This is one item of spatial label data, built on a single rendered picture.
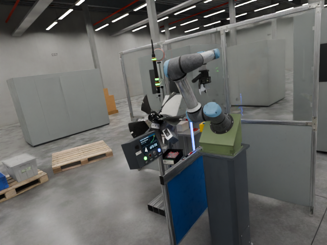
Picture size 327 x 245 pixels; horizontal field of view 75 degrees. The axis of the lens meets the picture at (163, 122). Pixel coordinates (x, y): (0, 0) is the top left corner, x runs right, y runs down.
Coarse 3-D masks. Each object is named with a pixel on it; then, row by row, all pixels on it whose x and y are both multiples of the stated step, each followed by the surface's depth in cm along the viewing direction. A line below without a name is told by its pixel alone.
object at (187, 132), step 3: (189, 129) 286; (180, 132) 279; (183, 132) 277; (186, 132) 275; (189, 132) 274; (195, 132) 270; (198, 132) 276; (180, 135) 274; (183, 135) 271; (186, 135) 268; (189, 135) 265
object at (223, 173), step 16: (208, 160) 170; (224, 160) 159; (240, 160) 166; (208, 176) 174; (224, 176) 163; (240, 176) 168; (208, 192) 179; (224, 192) 167; (240, 192) 170; (208, 208) 184; (224, 208) 171; (240, 208) 172; (224, 224) 176; (240, 224) 174; (224, 240) 181; (240, 240) 177
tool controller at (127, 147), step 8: (144, 136) 149; (152, 136) 155; (128, 144) 141; (136, 144) 143; (144, 144) 147; (152, 144) 153; (128, 152) 143; (136, 152) 141; (152, 152) 152; (160, 152) 157; (128, 160) 146; (136, 160) 140; (144, 160) 144; (152, 160) 150; (136, 168) 143
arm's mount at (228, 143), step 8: (232, 120) 164; (240, 120) 165; (208, 128) 173; (232, 128) 161; (240, 128) 165; (200, 136) 173; (208, 136) 169; (216, 136) 165; (224, 136) 161; (232, 136) 158; (240, 136) 166; (200, 144) 171; (208, 144) 167; (216, 144) 162; (224, 144) 158; (232, 144) 154; (240, 144) 167; (208, 152) 168; (216, 152) 164; (224, 152) 160; (232, 152) 157
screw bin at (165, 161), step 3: (168, 150) 222; (171, 150) 221; (174, 150) 219; (177, 150) 218; (180, 150) 217; (165, 153) 216; (180, 153) 209; (177, 156) 201; (180, 156) 209; (165, 159) 202; (168, 159) 201; (171, 159) 199; (174, 159) 198; (177, 159) 202; (165, 162) 203; (168, 162) 201; (171, 162) 200; (174, 162) 199
